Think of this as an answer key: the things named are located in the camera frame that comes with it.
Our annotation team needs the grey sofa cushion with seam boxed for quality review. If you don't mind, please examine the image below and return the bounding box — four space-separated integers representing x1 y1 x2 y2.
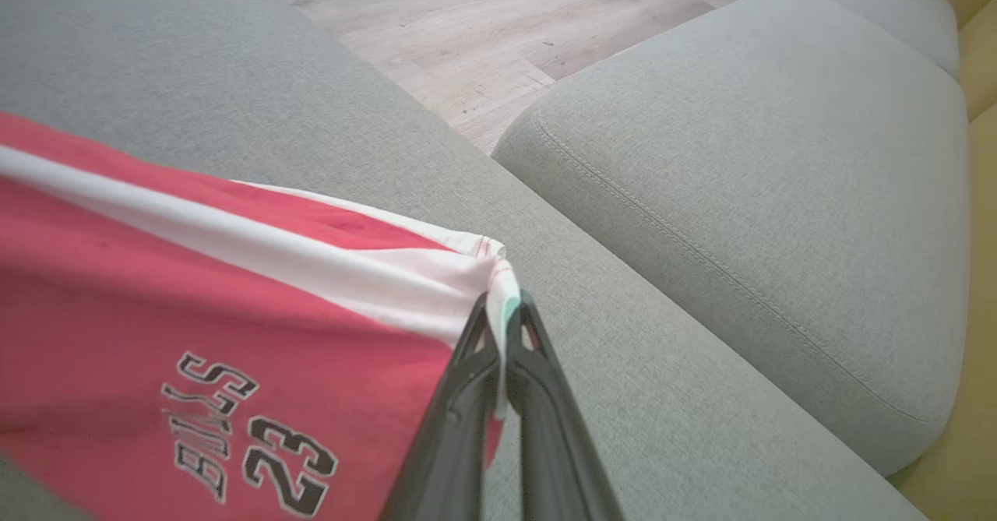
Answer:
491 0 972 477

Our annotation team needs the red number 23 jersey shirt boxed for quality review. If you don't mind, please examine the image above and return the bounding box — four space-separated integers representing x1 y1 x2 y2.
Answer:
0 111 523 521

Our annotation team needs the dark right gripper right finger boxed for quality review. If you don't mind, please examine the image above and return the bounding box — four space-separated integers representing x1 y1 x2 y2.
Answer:
505 290 625 521

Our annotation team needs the large grey sofa seat cushion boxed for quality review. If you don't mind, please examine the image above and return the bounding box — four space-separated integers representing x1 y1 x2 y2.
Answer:
0 0 932 521

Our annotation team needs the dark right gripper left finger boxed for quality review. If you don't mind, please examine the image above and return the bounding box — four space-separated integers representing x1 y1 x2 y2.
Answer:
379 294 501 521

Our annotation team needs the small grey sofa cushion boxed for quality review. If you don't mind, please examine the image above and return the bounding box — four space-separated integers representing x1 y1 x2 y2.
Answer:
766 0 961 79

